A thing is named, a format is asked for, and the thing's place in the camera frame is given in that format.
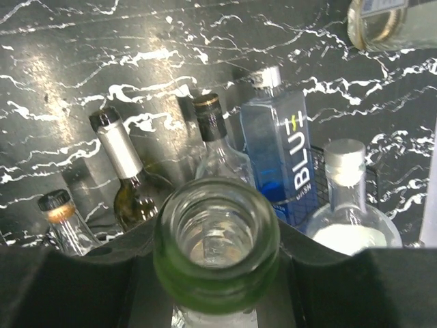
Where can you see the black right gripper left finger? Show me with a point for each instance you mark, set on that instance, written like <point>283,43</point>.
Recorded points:
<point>112,286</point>

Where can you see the clear square bottle white label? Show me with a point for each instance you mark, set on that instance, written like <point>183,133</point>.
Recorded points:
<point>347,224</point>

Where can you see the clear flask black gold label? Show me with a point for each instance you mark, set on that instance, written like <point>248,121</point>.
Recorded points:
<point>220,158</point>

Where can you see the clear green-tinted bottle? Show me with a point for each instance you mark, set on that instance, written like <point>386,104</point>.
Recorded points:
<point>216,252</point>

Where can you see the blue clear tall bottle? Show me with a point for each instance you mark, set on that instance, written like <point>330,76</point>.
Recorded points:
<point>276,134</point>

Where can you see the black wire wine rack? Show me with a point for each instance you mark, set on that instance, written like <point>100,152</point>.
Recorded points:
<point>341,177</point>

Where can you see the clear bottle gold neck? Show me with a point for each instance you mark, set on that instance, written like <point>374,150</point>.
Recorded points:
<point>71,231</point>

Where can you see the clear bottle black cork cap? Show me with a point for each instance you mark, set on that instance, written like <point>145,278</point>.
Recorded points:
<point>392,25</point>

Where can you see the green wine bottle silver neck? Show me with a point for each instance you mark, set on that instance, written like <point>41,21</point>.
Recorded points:
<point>141,194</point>

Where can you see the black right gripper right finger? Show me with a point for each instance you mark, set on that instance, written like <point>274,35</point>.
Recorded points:
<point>318,287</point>

